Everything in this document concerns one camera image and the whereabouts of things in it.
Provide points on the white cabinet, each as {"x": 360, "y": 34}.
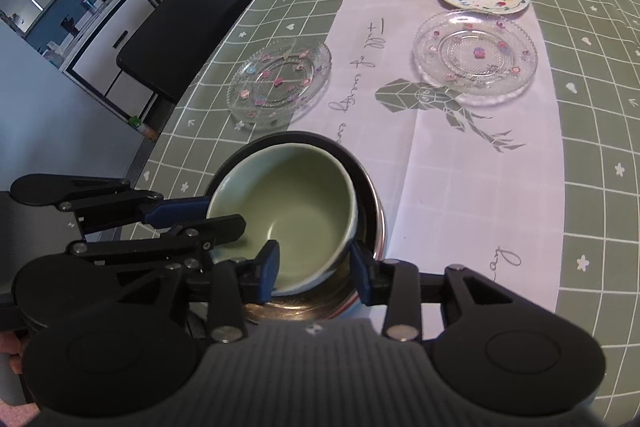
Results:
{"x": 110, "y": 37}

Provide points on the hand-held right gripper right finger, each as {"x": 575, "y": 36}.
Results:
{"x": 361, "y": 277}

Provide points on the orange steel bowl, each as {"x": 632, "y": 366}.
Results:
{"x": 371, "y": 217}

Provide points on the person's left hand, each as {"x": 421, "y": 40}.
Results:
{"x": 10, "y": 352}

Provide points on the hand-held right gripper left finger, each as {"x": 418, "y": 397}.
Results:
{"x": 269, "y": 269}

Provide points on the black chair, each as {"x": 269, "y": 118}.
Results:
{"x": 200, "y": 22}

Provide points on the green ceramic bowl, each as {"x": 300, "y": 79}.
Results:
{"x": 285, "y": 192}

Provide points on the white deer print runner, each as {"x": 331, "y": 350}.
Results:
{"x": 450, "y": 187}

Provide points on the flowered glass plate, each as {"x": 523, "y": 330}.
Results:
{"x": 280, "y": 82}
{"x": 475, "y": 52}

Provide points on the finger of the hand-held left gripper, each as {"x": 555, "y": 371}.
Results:
{"x": 180, "y": 209}
{"x": 200, "y": 237}

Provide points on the green checked tablecloth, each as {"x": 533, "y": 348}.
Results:
{"x": 590, "y": 157}

